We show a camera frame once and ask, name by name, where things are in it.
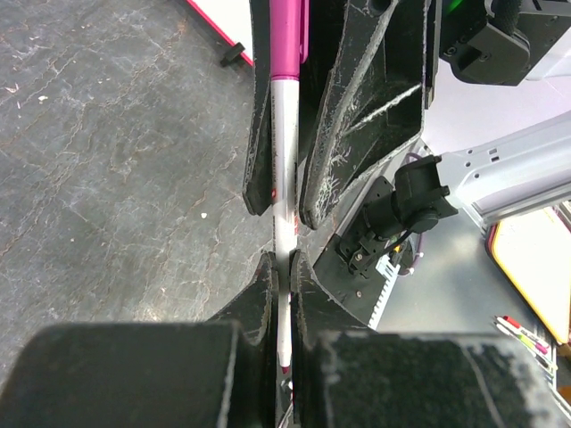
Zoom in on black whiteboard foot clip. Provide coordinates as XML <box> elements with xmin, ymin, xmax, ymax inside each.
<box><xmin>219</xmin><ymin>43</ymin><xmax>244</xmax><ymax>67</ymax></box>

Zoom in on pink framed whiteboard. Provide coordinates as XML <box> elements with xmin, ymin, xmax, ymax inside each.
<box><xmin>187</xmin><ymin>0</ymin><xmax>253</xmax><ymax>66</ymax></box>

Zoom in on magenta whiteboard marker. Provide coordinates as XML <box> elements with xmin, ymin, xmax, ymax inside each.
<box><xmin>269</xmin><ymin>0</ymin><xmax>310</xmax><ymax>372</ymax></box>

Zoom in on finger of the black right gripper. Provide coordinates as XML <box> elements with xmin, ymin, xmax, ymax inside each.
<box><xmin>243</xmin><ymin>0</ymin><xmax>272</xmax><ymax>216</ymax></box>
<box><xmin>299</xmin><ymin>1</ymin><xmax>423</xmax><ymax>229</ymax></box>

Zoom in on markers in tray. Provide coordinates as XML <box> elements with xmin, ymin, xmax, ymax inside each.
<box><xmin>492</xmin><ymin>316</ymin><xmax>558</xmax><ymax>383</ymax></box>

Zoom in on yellow framed whiteboard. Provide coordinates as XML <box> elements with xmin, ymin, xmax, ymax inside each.
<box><xmin>490</xmin><ymin>208</ymin><xmax>570</xmax><ymax>344</ymax></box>

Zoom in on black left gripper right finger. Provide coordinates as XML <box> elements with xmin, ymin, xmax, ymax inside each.
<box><xmin>290</xmin><ymin>251</ymin><xmax>567</xmax><ymax>427</ymax></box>

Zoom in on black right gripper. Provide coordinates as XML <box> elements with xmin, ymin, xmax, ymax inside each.
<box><xmin>426</xmin><ymin>0</ymin><xmax>570</xmax><ymax>86</ymax></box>

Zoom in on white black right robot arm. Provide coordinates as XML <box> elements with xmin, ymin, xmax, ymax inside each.
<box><xmin>243</xmin><ymin>1</ymin><xmax>570</xmax><ymax>275</ymax></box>

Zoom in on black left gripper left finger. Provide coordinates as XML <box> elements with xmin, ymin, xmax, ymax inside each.
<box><xmin>1</xmin><ymin>252</ymin><xmax>278</xmax><ymax>427</ymax></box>

